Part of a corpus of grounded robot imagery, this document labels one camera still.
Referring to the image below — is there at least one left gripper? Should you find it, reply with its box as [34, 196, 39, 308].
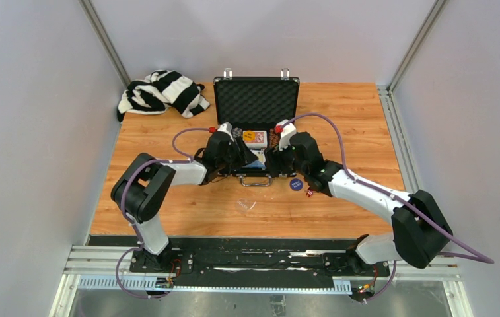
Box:
[216, 137, 257, 171]

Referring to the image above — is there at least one blue card deck box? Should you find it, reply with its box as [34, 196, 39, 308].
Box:
[244, 149, 266, 170]

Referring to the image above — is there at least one blue small blind button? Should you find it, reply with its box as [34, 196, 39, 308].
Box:
[289, 178, 304, 191]

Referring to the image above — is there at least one black poker set case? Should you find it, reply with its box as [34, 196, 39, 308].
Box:
[213, 68, 301, 186]

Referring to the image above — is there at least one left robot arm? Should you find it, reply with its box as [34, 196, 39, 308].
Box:
[110, 131, 258, 273]

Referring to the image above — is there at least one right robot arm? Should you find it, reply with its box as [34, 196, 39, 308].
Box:
[264, 132, 452, 275]

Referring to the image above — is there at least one red playing card deck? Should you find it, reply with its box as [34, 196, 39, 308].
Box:
[243, 130, 268, 149]

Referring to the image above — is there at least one yellow big blind button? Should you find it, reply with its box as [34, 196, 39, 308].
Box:
[242, 131, 256, 143]

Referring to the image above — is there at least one orange black chip row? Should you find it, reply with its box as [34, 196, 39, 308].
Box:
[269, 130, 280, 147]

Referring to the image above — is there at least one clear dealer button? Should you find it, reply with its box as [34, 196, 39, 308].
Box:
[235, 198, 256, 213]

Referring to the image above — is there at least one black white striped cloth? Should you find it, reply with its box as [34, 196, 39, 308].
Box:
[116, 69, 210, 122]

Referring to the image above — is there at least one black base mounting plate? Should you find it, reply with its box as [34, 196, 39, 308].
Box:
[129, 237, 390, 289]

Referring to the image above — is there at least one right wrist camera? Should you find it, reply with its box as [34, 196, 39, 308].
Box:
[274, 120, 297, 151]

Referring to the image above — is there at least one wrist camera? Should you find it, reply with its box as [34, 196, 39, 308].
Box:
[274, 120, 297, 151]
[217, 122, 234, 141]

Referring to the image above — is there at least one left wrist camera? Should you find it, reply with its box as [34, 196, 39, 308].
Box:
[217, 122, 234, 141]

